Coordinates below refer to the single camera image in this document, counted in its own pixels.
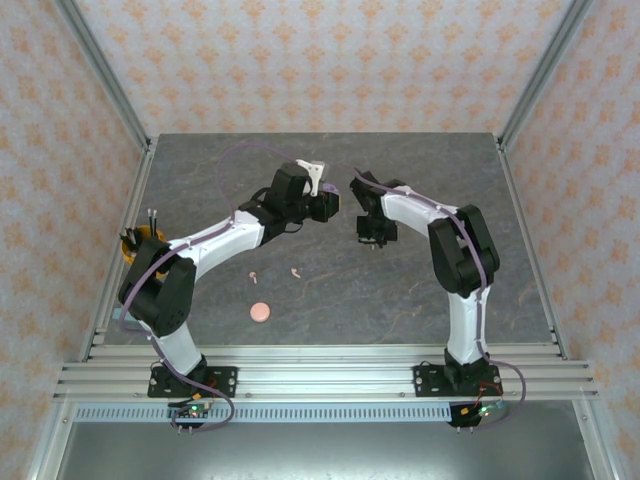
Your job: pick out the yellow pen holder cup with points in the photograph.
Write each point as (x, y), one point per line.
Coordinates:
(128, 255)

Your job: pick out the thin black white-tipped pen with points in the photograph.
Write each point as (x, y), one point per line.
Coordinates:
(156, 223)
(150, 222)

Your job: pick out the black marker pen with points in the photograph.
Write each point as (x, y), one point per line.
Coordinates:
(134, 237)

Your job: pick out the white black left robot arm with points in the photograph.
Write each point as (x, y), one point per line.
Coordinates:
(215, 240)

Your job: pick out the pink earbud charging case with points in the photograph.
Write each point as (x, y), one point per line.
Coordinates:
(260, 312)

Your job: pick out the aluminium table edge rail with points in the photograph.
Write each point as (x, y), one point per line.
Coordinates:
(325, 352)

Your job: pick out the aluminium frame leg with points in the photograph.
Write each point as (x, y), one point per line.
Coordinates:
(44, 465)
(605, 465)

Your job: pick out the grey metal panel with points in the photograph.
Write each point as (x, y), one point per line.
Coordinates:
(325, 455)

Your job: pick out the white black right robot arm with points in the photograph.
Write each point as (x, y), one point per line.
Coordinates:
(415, 207)

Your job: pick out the aluminium frame post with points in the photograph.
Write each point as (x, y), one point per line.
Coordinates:
(542, 75)
(107, 75)

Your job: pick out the small controller circuit board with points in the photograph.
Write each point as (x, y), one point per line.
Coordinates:
(192, 411)
(480, 411)

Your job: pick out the wide aluminium mounting beam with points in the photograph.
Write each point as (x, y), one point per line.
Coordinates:
(325, 382)

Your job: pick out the small light blue box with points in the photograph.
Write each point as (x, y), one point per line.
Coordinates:
(119, 315)

